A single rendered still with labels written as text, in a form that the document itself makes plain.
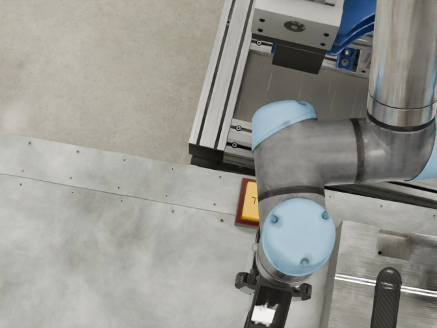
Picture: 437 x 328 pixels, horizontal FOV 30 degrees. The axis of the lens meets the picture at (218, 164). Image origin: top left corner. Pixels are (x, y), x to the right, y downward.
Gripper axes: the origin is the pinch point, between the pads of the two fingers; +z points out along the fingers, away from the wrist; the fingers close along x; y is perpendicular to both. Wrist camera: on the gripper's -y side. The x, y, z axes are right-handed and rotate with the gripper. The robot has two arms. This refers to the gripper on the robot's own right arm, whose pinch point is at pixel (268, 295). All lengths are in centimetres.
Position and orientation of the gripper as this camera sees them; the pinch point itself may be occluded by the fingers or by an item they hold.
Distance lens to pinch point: 119.4
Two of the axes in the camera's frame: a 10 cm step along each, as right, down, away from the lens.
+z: -0.3, 2.8, 9.6
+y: 1.7, -9.4, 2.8
